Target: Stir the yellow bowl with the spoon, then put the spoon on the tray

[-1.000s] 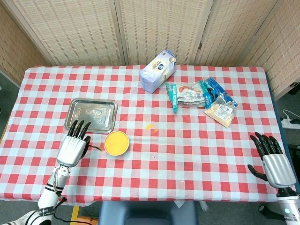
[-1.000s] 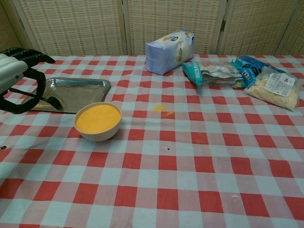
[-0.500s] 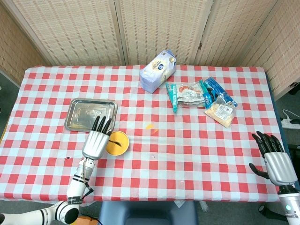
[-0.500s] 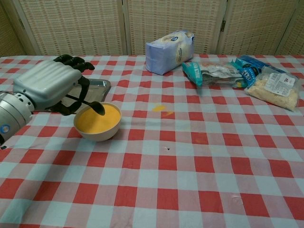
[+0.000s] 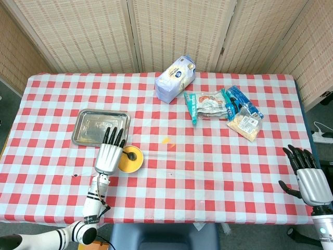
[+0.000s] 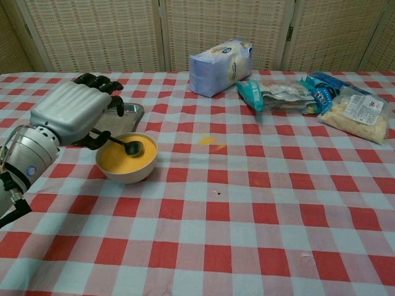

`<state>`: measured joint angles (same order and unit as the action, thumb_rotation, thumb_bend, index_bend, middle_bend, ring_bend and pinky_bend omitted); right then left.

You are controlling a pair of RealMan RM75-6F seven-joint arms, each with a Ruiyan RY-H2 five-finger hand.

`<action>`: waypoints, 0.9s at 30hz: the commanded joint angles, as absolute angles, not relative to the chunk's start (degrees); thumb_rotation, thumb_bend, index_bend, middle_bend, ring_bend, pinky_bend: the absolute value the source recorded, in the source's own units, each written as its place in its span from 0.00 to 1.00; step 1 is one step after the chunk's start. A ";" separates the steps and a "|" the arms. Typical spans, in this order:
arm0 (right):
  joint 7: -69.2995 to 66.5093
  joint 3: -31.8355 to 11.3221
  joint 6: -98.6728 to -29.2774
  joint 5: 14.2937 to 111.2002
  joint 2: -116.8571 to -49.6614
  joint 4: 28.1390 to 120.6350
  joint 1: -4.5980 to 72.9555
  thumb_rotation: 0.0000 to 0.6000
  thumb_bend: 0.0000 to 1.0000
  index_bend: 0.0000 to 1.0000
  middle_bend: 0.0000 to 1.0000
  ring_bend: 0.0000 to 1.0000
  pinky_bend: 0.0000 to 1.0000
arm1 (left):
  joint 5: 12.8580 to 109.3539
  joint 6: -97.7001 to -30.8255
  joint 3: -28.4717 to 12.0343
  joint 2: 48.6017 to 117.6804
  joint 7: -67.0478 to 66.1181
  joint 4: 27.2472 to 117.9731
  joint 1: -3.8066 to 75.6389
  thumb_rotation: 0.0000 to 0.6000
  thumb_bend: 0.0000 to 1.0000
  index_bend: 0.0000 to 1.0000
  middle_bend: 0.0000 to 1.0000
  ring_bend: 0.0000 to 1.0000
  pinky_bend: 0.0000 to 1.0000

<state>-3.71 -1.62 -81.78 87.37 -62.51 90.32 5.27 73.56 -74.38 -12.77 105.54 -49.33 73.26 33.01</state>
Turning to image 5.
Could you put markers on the dark metal spoon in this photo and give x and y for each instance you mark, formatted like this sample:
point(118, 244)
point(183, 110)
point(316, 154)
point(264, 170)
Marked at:
point(131, 156)

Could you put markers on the blue padded chair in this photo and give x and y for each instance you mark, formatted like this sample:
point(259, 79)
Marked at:
point(164, 234)

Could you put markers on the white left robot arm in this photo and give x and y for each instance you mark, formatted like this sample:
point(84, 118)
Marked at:
point(92, 205)

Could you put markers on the black stand foot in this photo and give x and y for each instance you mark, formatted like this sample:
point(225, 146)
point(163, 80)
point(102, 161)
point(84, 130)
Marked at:
point(327, 100)

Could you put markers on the woven bamboo folding screen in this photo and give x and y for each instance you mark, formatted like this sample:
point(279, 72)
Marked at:
point(78, 34)

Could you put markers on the red white checked tablecloth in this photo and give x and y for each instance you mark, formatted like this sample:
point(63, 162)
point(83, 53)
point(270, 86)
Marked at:
point(182, 187)

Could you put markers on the clear bag of pale food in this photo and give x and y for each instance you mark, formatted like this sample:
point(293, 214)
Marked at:
point(247, 130)

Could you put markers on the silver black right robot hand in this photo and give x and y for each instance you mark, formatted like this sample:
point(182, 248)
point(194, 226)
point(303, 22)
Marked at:
point(312, 185)

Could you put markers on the blue food package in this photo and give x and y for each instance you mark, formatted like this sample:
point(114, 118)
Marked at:
point(242, 99)

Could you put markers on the yellow round bowl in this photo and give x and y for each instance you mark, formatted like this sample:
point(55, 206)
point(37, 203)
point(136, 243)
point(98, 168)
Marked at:
point(130, 165)

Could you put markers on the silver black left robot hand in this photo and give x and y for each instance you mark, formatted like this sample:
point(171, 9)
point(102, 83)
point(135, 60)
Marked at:
point(108, 159)

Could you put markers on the white power strip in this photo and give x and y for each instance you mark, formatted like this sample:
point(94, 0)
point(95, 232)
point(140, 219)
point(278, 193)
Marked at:
point(321, 137)

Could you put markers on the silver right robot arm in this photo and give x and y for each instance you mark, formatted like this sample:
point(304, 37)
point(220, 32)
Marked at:
point(323, 229)

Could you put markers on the lavender flour bag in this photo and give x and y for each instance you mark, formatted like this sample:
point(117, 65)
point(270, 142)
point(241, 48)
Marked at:
point(171, 83)

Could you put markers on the teal frozen food bag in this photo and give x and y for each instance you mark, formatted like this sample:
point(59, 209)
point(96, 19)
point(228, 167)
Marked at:
point(192, 106)

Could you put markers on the rectangular stainless steel tray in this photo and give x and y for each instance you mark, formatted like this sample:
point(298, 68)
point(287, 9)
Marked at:
point(88, 125)

